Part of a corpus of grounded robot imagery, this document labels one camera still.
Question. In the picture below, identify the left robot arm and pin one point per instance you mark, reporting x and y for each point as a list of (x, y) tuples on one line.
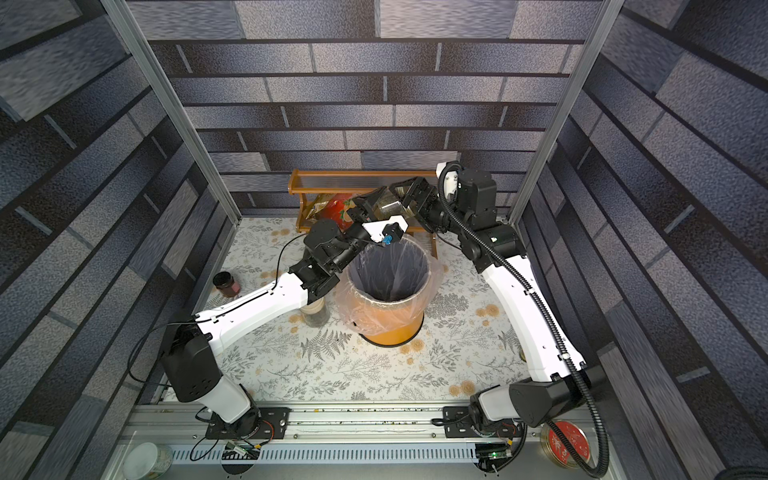
[(190, 345)]

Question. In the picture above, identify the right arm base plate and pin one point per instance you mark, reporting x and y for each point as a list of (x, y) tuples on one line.
[(474, 423)]

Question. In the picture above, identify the dark red small jar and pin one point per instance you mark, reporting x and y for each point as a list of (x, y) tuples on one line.
[(226, 284)]

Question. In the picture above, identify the floral table mat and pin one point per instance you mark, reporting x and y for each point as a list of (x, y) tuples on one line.
[(465, 345)]

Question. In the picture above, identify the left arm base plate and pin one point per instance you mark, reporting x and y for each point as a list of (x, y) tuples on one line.
[(246, 426)]

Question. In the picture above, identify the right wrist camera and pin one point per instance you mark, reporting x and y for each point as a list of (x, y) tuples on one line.
[(447, 174)]

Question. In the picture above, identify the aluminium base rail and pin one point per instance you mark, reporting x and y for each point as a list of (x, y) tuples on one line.
[(389, 440)]

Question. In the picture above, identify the colourful candy bag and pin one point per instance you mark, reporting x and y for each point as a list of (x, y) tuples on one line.
[(329, 206)]

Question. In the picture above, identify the glass jar beige lid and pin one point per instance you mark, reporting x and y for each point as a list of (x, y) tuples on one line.
[(315, 314)]

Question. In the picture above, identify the glass tea jar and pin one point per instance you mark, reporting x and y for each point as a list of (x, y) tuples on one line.
[(386, 204)]

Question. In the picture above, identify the orange trash bin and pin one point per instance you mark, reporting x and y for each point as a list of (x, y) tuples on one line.
[(393, 330)]

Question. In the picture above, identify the clear plastic bin liner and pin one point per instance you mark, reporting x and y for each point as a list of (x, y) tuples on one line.
[(384, 288)]

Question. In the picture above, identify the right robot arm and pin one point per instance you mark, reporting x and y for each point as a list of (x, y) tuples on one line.
[(461, 201)]

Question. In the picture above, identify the wooden two-tier shelf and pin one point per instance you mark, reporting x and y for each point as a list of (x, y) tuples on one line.
[(308, 184)]

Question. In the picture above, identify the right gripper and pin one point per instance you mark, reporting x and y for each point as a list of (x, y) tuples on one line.
[(405, 196)]

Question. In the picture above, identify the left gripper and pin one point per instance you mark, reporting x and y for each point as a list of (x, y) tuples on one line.
[(360, 205)]

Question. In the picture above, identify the white lidded jar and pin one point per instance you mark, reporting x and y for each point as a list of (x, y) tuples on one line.
[(147, 461)]

